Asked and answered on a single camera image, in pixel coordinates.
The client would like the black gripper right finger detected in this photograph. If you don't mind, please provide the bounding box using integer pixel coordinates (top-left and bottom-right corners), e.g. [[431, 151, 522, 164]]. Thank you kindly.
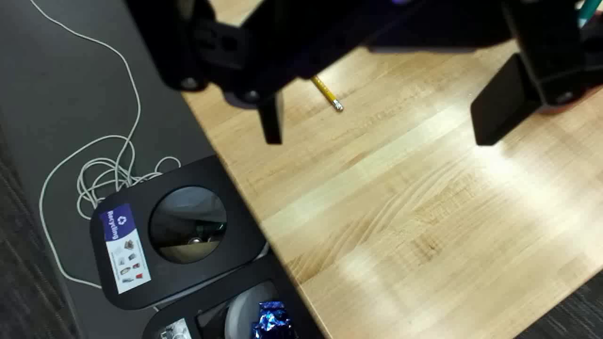
[[469, 53, 542, 149]]

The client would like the thin white cable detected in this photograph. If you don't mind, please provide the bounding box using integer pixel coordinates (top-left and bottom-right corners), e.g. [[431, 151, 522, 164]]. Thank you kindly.
[[26, 0, 184, 292]]

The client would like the blue white recycling label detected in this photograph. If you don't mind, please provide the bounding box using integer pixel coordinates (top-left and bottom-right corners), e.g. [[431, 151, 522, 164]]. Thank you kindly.
[[98, 200, 154, 296]]

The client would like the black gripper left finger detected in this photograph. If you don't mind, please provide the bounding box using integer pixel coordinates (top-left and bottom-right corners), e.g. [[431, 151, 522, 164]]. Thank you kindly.
[[256, 90, 284, 147]]

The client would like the shiny blue wrapper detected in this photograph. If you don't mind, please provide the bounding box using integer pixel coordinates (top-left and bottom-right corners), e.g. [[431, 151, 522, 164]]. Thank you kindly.
[[250, 297, 297, 339]]

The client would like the yellow pencil with eraser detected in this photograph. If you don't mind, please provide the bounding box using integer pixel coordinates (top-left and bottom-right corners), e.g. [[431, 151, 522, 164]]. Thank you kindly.
[[311, 75, 346, 115]]

